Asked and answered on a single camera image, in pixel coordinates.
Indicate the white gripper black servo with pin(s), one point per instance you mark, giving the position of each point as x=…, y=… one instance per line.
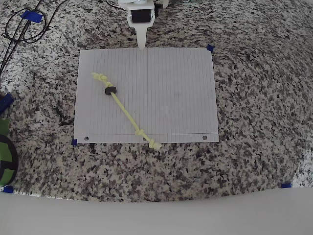
x=141, y=16

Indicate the black hex nut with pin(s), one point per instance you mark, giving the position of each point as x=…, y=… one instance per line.
x=110, y=90

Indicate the lined paper sheet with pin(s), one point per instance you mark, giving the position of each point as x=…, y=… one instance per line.
x=166, y=98

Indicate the blue plastic clamp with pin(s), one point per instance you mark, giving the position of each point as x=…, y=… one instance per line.
x=6, y=101

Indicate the green tape scrap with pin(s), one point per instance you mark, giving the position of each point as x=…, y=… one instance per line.
x=3, y=126

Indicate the green filament spool black rim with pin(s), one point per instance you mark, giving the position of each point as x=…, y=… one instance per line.
x=5, y=151

